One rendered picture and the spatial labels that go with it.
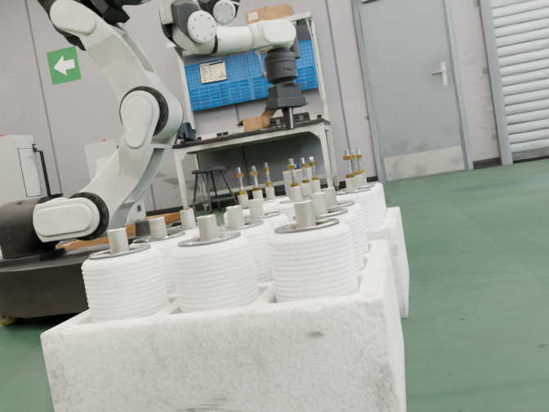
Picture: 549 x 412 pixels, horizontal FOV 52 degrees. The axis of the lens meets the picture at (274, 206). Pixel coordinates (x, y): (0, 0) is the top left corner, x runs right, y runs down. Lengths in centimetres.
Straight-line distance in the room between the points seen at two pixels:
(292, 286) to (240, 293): 6
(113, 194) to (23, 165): 216
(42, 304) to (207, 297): 103
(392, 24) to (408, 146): 132
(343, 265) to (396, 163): 569
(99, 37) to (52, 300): 72
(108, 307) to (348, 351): 28
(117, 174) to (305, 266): 112
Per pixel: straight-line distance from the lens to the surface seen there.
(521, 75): 641
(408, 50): 638
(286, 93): 158
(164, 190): 684
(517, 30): 647
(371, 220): 113
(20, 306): 169
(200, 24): 145
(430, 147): 630
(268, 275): 76
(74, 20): 171
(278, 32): 158
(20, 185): 378
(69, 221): 169
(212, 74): 652
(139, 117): 158
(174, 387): 65
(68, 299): 158
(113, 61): 168
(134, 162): 161
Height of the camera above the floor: 32
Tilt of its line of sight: 3 degrees down
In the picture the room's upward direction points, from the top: 9 degrees counter-clockwise
